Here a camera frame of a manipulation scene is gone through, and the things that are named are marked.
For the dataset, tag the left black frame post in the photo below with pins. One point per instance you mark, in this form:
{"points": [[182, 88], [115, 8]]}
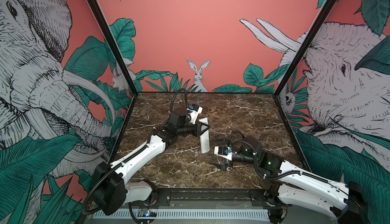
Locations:
{"points": [[102, 22]]}

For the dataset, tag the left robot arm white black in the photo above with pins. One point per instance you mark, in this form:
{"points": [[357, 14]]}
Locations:
{"points": [[110, 182]]}

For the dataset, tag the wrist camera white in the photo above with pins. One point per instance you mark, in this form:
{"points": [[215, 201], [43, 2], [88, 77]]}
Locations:
{"points": [[224, 152], [194, 110]]}

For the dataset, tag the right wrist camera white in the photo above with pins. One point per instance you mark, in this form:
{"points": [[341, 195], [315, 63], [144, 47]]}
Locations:
{"points": [[224, 152]]}

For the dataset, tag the black mounting rail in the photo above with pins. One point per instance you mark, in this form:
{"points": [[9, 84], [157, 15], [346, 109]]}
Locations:
{"points": [[257, 197]]}

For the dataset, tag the white remote control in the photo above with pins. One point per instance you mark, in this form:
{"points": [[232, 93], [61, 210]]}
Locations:
{"points": [[204, 137]]}

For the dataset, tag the white slotted cable duct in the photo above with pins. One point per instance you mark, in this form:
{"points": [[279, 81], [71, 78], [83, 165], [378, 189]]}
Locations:
{"points": [[223, 214]]}

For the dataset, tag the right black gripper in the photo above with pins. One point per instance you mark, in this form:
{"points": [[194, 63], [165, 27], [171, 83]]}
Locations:
{"points": [[230, 164]]}

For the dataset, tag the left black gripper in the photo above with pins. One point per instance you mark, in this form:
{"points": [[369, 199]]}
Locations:
{"points": [[196, 132]]}

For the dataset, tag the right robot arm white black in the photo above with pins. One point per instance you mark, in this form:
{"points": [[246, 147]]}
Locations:
{"points": [[292, 185]]}

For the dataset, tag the right black frame post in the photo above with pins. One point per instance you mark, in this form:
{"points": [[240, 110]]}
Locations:
{"points": [[321, 17]]}

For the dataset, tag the black frame post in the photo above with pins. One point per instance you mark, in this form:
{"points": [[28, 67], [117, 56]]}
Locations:
{"points": [[321, 17], [102, 22]]}

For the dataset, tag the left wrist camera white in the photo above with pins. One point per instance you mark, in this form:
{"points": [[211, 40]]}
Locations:
{"points": [[194, 110]]}

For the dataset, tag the small green circuit board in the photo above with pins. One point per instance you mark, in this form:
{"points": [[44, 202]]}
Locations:
{"points": [[148, 213]]}

